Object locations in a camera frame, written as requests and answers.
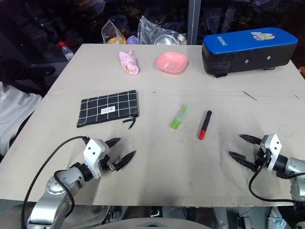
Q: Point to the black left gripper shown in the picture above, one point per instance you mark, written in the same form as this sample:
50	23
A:
106	164

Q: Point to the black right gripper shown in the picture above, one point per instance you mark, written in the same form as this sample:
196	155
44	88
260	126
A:
262	159

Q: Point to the dark pencil pouch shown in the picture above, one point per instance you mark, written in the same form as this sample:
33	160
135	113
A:
107	108

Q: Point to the red and black marker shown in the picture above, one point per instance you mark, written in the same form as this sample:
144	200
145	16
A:
205	125

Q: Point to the green highlighter pen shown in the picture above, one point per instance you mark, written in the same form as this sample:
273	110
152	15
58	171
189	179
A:
179	118

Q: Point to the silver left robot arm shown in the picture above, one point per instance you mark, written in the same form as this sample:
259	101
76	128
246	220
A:
51	207

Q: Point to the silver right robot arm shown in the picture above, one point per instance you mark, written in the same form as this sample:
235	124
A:
294	171

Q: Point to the small orange object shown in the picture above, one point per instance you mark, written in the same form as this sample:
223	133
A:
302	72

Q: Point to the pink plastic bowl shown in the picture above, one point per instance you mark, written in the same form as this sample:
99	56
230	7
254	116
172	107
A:
171	62

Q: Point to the blue-topped black box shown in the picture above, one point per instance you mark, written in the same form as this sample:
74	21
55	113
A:
247	43

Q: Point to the white cloth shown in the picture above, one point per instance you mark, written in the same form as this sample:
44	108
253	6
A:
16	112

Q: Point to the small purple object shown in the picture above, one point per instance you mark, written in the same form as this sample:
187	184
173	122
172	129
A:
132	40

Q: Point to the clear bottle with red cap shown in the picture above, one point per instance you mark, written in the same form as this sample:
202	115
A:
67	52

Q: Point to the black office chair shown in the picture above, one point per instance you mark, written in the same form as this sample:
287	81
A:
40	70

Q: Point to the plastic bag with orange contents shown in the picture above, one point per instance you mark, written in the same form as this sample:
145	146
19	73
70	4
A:
114	35

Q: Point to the shiny metal bowl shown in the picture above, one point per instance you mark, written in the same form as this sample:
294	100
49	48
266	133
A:
165	41

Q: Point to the crumpled clear plastic bag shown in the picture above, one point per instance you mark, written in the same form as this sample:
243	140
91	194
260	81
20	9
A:
150	29

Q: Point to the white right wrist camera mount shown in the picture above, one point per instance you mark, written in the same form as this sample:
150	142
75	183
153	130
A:
271	148

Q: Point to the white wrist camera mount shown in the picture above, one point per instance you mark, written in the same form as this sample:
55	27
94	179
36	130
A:
94	155
271	148

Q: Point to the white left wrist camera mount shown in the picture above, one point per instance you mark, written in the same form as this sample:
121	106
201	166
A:
94	155

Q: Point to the white vertical post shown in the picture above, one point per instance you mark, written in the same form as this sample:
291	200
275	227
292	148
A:
194	21

